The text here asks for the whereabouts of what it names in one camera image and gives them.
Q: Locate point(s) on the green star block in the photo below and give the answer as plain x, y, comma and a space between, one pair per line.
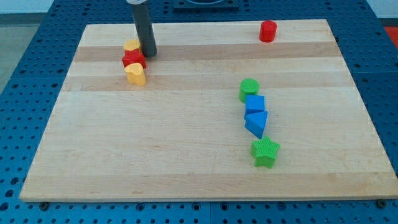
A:
264, 152

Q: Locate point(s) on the red star block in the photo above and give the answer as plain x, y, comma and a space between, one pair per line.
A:
133, 56

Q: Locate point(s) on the yellow hexagon block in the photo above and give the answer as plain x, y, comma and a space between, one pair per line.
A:
132, 45

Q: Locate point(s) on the light wooden board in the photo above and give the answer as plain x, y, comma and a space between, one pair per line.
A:
182, 136

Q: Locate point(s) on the green cylinder block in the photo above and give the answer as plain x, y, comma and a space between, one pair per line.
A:
248, 86

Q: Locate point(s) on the blue cube block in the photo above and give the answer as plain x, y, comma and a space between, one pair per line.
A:
254, 104

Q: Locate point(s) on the blue triangle block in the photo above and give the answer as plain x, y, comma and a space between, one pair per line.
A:
256, 123

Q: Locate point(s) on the yellow heart block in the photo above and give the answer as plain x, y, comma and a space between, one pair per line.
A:
135, 74

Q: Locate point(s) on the red cylinder block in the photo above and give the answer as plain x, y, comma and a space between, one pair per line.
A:
267, 31

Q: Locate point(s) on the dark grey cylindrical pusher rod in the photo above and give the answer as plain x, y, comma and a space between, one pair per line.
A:
144, 28

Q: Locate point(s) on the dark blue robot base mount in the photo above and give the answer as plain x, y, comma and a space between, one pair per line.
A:
207, 5

